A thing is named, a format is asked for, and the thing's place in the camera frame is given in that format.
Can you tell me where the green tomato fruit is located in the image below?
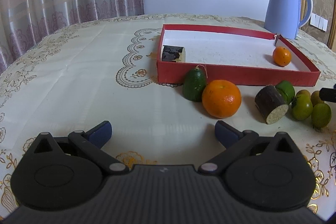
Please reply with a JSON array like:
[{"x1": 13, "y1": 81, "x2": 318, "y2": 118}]
[
  {"x1": 291, "y1": 94, "x2": 313, "y2": 121},
  {"x1": 311, "y1": 103, "x2": 332, "y2": 128}
]

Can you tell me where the green cucumber cut piece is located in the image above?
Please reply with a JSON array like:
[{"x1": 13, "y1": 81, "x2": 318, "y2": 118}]
[{"x1": 275, "y1": 80, "x2": 295, "y2": 105}]

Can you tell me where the small orange mandarin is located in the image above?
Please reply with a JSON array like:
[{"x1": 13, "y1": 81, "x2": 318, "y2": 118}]
[{"x1": 272, "y1": 47, "x2": 291, "y2": 67}]

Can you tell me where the large orange mandarin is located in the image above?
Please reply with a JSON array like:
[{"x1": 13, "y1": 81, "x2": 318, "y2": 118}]
[{"x1": 202, "y1": 80, "x2": 242, "y2": 119}]

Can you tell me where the green cucumber end with stem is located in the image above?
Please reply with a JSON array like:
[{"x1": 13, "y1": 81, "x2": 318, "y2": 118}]
[{"x1": 182, "y1": 64, "x2": 207, "y2": 102}]

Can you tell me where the blue electric kettle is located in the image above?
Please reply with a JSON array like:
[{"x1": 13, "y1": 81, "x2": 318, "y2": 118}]
[{"x1": 264, "y1": 0, "x2": 313, "y2": 39}]

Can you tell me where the red shallow cardboard box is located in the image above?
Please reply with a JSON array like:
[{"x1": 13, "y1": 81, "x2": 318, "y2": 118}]
[{"x1": 157, "y1": 24, "x2": 321, "y2": 86}]

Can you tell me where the white wall switch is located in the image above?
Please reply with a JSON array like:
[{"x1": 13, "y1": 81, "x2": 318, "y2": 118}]
[{"x1": 310, "y1": 13, "x2": 328, "y2": 32}]

